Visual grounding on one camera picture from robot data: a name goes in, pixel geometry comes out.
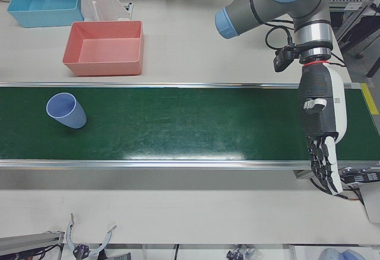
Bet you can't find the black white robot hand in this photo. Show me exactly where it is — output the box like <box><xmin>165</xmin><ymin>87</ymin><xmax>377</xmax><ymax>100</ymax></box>
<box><xmin>297</xmin><ymin>62</ymin><xmax>348</xmax><ymax>196</ymax></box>

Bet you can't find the pink plastic box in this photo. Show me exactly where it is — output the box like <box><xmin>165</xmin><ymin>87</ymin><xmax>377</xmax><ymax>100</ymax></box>
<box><xmin>62</xmin><ymin>20</ymin><xmax>145</xmax><ymax>77</ymax></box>

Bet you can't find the light blue plastic cup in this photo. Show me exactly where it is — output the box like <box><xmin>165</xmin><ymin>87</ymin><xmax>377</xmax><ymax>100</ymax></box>
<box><xmin>46</xmin><ymin>92</ymin><xmax>87</xmax><ymax>129</ymax></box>

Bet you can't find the blue plastic box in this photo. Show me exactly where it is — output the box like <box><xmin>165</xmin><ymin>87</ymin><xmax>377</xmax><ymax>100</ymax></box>
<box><xmin>7</xmin><ymin>0</ymin><xmax>83</xmax><ymax>28</ymax></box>

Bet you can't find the green conveyor belt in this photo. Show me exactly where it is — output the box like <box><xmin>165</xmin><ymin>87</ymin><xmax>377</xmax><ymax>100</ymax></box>
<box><xmin>0</xmin><ymin>81</ymin><xmax>380</xmax><ymax>180</ymax></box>

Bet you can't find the small bag of screws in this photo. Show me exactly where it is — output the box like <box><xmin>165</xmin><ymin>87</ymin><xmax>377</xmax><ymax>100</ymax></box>
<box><xmin>227</xmin><ymin>245</ymin><xmax>261</xmax><ymax>260</ymax></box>

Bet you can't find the metal reacher grabber tool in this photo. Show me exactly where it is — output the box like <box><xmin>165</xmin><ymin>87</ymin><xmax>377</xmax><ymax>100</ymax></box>
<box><xmin>65</xmin><ymin>212</ymin><xmax>118</xmax><ymax>258</ymax></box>

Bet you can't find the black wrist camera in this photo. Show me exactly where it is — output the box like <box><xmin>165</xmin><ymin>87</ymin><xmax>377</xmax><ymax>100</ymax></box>
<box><xmin>273</xmin><ymin>45</ymin><xmax>300</xmax><ymax>72</ymax></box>

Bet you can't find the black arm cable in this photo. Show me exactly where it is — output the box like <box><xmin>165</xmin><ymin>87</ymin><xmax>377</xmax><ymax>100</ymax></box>
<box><xmin>265</xmin><ymin>19</ymin><xmax>297</xmax><ymax>52</ymax></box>

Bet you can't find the aluminium profile post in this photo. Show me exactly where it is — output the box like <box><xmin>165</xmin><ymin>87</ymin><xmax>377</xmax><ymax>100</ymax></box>
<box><xmin>0</xmin><ymin>232</ymin><xmax>65</xmax><ymax>246</ymax></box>

